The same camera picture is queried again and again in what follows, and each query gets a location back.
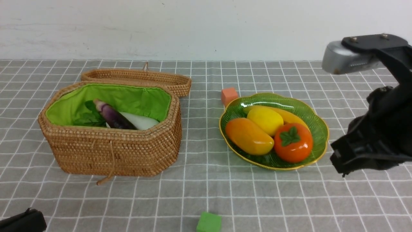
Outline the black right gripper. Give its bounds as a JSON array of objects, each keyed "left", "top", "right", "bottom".
[{"left": 330, "top": 86, "right": 411, "bottom": 175}]

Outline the orange persimmon green calyx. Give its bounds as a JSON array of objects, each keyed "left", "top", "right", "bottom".
[{"left": 274, "top": 123, "right": 314, "bottom": 163}]

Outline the yellow banana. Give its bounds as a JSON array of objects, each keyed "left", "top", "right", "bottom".
[{"left": 243, "top": 105, "right": 309, "bottom": 129}]

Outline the yellow lemon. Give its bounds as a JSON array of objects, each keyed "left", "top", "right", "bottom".
[{"left": 247, "top": 106, "right": 284, "bottom": 137}]

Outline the orange yellow mango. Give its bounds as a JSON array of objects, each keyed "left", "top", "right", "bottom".
[{"left": 225, "top": 118, "right": 274, "bottom": 156}]

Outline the white radish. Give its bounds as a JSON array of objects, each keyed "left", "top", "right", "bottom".
[{"left": 106, "top": 112, "right": 159, "bottom": 130}]

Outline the dark purple eggplant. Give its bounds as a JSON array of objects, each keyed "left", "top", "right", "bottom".
[{"left": 93, "top": 99, "right": 137, "bottom": 130}]

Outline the green leafy vegetable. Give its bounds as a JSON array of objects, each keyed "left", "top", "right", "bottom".
[{"left": 73, "top": 100, "right": 106, "bottom": 127}]

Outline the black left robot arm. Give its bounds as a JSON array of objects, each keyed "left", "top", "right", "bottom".
[{"left": 0, "top": 208, "right": 47, "bottom": 232}]

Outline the green glass leaf plate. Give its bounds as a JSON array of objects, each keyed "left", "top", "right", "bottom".
[{"left": 219, "top": 92, "right": 329, "bottom": 170}]

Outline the orange foam cube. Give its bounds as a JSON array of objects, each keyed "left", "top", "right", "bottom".
[{"left": 221, "top": 87, "right": 239, "bottom": 107}]

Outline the grey checkered tablecloth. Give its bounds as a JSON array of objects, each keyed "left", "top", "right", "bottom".
[{"left": 0, "top": 60, "right": 412, "bottom": 232}]

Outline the green foam cube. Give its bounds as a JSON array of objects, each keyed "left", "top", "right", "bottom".
[{"left": 196, "top": 211, "right": 222, "bottom": 232}]

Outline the woven wicker basket lid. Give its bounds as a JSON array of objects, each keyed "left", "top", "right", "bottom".
[{"left": 81, "top": 62, "right": 192, "bottom": 97}]

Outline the woven wicker basket green lining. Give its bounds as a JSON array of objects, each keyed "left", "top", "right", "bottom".
[{"left": 38, "top": 81, "right": 183, "bottom": 177}]

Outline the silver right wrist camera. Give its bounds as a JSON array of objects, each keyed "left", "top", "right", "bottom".
[{"left": 321, "top": 33, "right": 412, "bottom": 84}]

